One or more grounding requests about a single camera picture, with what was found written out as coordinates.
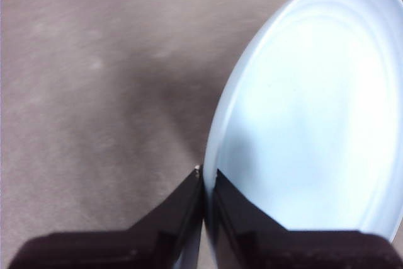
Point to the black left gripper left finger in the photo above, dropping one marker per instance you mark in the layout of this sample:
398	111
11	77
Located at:
132	250

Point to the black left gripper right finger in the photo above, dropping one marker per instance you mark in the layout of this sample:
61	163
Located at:
283	250

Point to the blue round plate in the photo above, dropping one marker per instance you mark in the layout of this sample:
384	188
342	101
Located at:
315	124

